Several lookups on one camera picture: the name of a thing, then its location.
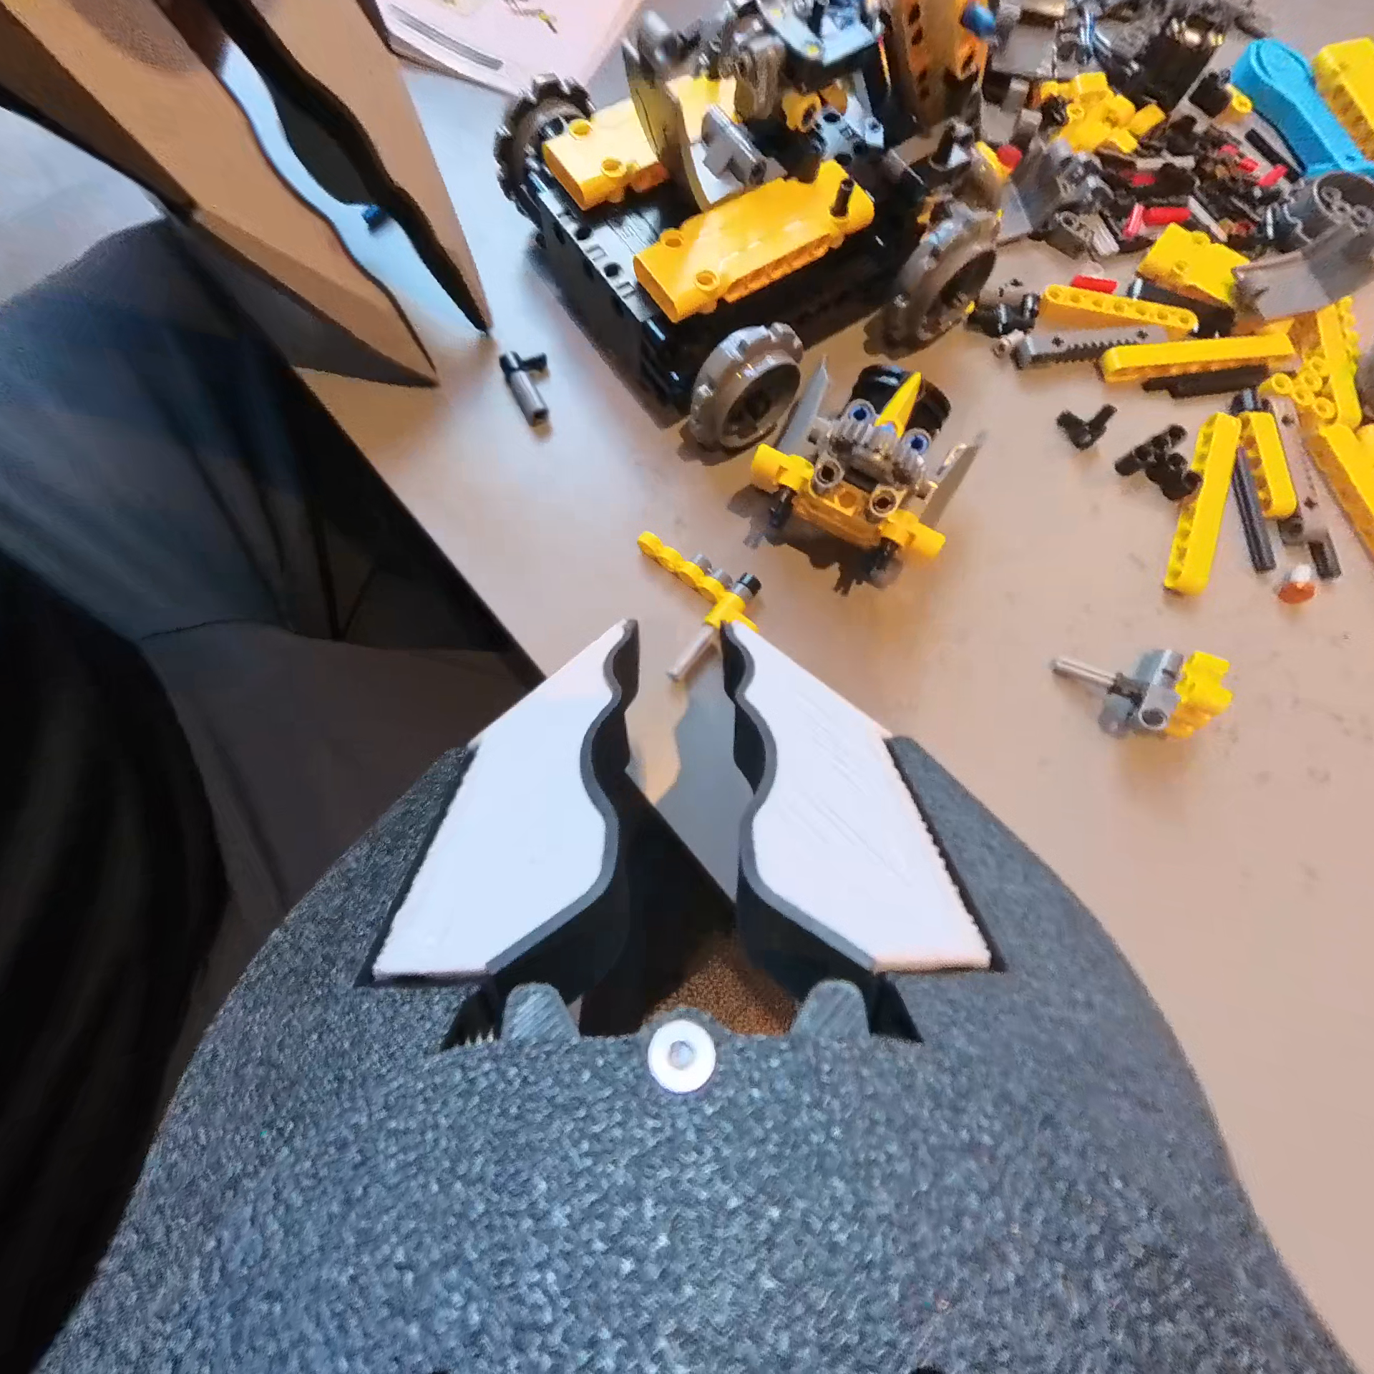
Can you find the yellow beaded axle assembly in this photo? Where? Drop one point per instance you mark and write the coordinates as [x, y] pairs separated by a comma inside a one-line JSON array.
[[688, 567]]

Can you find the pile of yellow brick beams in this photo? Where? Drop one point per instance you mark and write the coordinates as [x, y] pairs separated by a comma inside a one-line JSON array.
[[1182, 323]]

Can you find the yellow black brick vehicle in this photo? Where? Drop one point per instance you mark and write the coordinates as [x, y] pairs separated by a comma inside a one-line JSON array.
[[742, 248]]

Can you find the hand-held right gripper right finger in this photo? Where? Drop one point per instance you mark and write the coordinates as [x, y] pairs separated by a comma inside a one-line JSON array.
[[860, 848]]

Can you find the grey sleeve with black pin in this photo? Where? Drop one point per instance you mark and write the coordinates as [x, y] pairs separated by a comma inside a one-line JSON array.
[[526, 389]]

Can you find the grey yellow axle subassembly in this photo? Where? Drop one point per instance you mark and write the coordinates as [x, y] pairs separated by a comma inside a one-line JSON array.
[[1170, 693]]

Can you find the open instruction booklet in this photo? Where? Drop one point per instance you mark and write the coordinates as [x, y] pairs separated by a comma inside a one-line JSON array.
[[483, 32]]

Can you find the yellow grey engine subassembly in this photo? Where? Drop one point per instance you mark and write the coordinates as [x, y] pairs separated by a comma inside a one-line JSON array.
[[848, 483]]

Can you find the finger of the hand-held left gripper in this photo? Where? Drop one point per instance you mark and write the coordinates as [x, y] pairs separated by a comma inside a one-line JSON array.
[[194, 161], [403, 130]]

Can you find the grey desk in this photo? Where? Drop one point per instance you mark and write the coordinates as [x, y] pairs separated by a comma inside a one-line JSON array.
[[1074, 860]]

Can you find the blue curved brick panel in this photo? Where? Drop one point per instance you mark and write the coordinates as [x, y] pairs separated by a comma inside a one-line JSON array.
[[1288, 102]]

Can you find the grey peg with orange tip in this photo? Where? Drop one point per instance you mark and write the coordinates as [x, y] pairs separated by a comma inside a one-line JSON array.
[[1296, 586]]

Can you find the person's grey trouser leg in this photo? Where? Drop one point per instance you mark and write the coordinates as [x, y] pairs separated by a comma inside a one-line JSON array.
[[161, 429]]

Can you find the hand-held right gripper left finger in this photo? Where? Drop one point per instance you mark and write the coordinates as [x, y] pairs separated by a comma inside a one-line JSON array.
[[516, 860]]

